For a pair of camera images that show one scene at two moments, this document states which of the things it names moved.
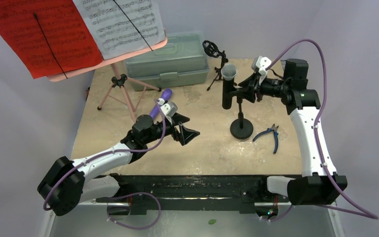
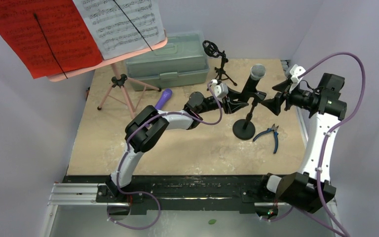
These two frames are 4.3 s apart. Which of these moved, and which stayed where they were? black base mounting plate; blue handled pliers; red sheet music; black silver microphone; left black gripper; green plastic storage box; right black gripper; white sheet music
Moved: black silver microphone; left black gripper; right black gripper
Stayed: red sheet music; black base mounting plate; white sheet music; blue handled pliers; green plastic storage box
